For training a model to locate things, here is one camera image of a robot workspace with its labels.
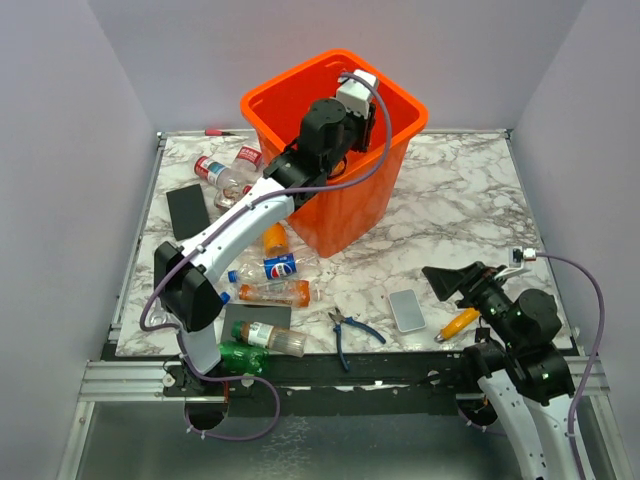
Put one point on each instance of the red label water bottle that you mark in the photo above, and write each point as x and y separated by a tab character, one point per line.
216	174

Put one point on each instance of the black foam block left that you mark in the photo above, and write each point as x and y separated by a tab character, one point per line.
188	212

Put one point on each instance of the red cap clear bottle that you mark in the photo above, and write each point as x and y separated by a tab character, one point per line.
227	198

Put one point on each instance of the green plastic bottle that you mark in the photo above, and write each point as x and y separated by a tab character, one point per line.
240	358

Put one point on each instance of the red screwdriver at back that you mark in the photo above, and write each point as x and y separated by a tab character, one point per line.
211	132

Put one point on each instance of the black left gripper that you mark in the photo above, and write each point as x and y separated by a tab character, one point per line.
364	125

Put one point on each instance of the grey metal tin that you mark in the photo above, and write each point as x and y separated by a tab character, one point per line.
406	311

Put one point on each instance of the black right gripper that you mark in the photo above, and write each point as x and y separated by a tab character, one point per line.
470	280

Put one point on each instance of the orange plastic bin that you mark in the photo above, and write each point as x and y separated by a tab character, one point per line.
331	221

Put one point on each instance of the black foam pad front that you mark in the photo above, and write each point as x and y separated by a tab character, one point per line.
273	315

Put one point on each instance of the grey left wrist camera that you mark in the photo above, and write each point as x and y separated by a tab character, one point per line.
354	96

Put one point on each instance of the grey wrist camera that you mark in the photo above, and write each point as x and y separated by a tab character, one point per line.
354	96
518	260

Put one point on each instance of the blue handled pliers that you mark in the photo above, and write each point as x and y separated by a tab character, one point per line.
346	330

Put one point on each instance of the brown tea bottle white label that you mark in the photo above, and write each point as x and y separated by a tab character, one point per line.
270	337

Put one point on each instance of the orange utility knife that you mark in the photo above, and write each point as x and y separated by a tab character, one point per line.
458	324

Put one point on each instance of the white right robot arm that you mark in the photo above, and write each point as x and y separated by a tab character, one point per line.
525	378

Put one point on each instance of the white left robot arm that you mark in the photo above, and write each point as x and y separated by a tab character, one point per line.
185	277

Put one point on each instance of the small orange juice bottle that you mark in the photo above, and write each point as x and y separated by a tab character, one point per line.
275	241

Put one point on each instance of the orange label slim bottle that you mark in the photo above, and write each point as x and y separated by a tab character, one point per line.
293	293

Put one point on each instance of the pepsi bottle blue label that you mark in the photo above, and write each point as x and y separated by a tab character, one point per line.
272	269

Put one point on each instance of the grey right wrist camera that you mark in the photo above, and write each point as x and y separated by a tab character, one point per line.
518	260

